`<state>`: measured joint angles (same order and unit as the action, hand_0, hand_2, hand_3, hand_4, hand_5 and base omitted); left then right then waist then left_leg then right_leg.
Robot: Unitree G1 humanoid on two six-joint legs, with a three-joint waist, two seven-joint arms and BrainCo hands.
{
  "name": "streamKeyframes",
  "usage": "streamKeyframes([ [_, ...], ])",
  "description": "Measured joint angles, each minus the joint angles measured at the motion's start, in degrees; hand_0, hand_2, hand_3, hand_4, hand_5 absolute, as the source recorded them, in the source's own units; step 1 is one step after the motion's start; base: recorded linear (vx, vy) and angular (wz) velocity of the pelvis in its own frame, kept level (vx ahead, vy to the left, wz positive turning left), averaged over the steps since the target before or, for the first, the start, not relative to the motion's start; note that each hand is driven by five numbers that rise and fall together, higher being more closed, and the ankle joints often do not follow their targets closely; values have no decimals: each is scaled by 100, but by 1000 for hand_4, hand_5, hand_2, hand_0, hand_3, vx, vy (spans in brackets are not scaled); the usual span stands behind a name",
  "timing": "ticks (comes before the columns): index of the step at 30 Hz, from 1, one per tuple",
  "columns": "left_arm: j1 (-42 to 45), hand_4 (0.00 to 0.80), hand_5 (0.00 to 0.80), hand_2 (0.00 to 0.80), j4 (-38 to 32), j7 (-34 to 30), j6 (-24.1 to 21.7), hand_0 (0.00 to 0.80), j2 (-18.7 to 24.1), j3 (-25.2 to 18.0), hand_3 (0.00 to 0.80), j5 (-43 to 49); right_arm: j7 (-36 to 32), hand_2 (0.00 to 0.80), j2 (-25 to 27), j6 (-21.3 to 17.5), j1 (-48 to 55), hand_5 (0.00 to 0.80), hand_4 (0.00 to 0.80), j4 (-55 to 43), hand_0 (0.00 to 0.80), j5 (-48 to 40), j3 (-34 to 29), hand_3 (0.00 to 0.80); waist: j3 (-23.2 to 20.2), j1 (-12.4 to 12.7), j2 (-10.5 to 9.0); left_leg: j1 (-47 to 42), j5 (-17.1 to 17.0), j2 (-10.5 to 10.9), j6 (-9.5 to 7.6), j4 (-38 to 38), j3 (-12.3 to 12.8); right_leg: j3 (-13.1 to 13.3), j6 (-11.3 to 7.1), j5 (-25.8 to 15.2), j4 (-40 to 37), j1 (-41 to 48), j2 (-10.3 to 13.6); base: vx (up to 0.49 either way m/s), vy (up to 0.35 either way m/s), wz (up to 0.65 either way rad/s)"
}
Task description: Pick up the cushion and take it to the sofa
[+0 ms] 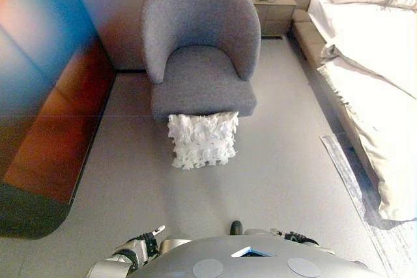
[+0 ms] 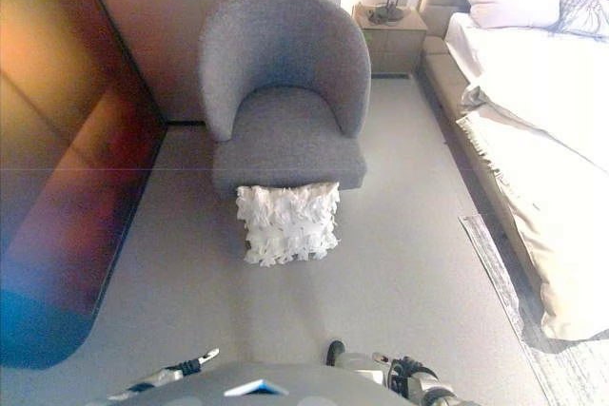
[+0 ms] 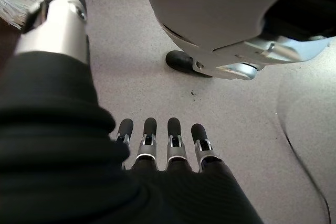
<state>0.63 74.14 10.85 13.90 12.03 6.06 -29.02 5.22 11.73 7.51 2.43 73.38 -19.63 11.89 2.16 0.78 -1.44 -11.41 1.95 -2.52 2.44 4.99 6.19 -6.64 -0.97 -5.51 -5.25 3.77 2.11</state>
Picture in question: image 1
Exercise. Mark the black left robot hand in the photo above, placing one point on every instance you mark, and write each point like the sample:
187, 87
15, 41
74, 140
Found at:
150, 235

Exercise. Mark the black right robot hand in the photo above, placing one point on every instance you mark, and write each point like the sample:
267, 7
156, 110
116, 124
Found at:
294, 236

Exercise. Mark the white fringed cushion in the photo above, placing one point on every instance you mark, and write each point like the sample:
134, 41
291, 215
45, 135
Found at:
202, 141

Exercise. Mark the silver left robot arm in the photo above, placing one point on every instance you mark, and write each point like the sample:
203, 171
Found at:
110, 266

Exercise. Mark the grey robot torso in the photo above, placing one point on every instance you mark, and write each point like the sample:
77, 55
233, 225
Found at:
254, 266

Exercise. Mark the grey floor rug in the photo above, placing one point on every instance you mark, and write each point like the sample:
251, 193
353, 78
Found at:
345, 164

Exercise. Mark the cream duvet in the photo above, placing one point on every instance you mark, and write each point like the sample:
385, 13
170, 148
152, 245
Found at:
384, 121

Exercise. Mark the glossy dark cabinet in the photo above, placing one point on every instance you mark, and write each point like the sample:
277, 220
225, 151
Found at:
49, 112

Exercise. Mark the grey fabric armchair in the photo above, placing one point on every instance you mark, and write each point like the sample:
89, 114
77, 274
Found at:
202, 76

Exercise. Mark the beige wooden nightstand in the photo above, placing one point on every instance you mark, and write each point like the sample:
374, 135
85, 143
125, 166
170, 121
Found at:
277, 14

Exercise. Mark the white bed sheet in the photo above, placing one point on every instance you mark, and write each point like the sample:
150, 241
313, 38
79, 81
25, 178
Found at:
368, 24

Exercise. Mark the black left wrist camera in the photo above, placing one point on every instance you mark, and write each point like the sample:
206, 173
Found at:
152, 246

